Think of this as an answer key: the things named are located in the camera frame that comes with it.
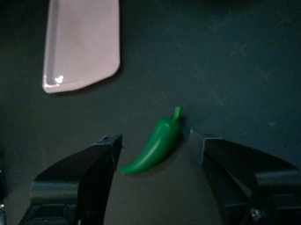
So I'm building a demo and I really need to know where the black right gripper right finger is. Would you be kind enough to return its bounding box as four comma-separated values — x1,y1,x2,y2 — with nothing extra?
188,127,301,225

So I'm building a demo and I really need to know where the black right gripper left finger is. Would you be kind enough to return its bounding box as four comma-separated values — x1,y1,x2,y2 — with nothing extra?
17,134,123,225

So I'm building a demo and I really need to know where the green toy chili pepper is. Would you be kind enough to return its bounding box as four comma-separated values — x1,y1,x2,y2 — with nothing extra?
119,105,183,176

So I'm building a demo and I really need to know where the pink plastic plate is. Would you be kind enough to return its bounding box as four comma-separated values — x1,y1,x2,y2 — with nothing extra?
41,0,122,95

